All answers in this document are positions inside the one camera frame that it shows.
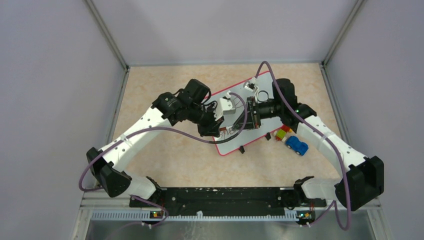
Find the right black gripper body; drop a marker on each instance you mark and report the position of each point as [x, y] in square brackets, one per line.
[270, 109]

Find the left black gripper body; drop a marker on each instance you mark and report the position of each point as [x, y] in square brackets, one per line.
[200, 115]

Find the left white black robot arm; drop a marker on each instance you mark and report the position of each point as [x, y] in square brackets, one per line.
[108, 164]

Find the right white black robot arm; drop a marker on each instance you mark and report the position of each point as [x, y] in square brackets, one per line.
[361, 178]

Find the colourful toy brick figure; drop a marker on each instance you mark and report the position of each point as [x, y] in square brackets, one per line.
[282, 133]

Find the blue toy car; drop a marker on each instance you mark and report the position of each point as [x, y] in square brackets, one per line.
[299, 147]

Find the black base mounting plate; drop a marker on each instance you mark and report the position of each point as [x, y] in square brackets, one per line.
[232, 201]

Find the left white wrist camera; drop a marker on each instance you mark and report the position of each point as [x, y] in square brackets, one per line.
[225, 105]

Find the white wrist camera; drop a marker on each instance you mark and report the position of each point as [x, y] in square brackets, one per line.
[225, 105]
[251, 86]

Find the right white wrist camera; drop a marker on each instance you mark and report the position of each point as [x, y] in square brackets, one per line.
[251, 86]

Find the aluminium frame rail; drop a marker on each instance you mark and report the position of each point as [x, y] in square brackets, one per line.
[98, 205]

